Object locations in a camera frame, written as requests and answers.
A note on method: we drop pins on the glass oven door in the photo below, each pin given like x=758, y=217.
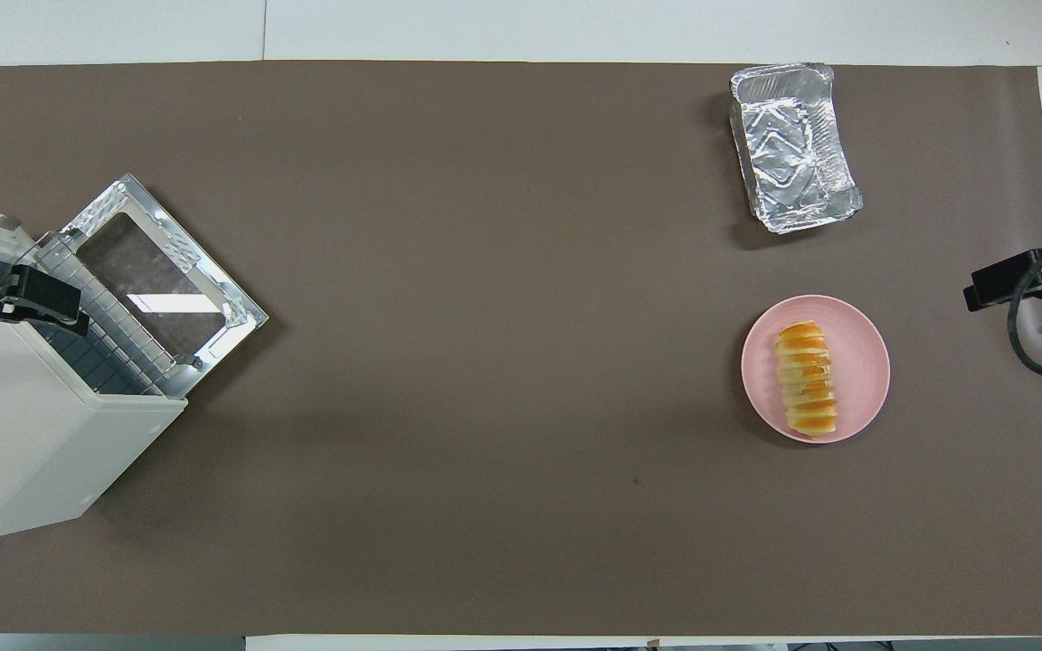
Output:
x=159, y=289

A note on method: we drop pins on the cream white toaster oven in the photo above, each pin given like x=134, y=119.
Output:
x=23, y=443

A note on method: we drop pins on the brown table mat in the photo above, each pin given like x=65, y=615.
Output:
x=521, y=362

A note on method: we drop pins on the aluminium foil tray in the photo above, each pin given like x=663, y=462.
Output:
x=792, y=154

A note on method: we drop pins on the sliced orange bread loaf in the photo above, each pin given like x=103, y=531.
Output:
x=808, y=380

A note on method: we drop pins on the pink round plate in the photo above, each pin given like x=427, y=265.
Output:
x=860, y=362

